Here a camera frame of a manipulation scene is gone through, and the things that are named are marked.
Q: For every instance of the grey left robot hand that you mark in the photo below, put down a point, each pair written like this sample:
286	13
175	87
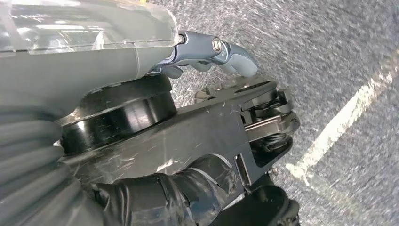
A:
78	62

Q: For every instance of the black robot right leg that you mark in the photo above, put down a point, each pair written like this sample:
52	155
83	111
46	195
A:
265	206

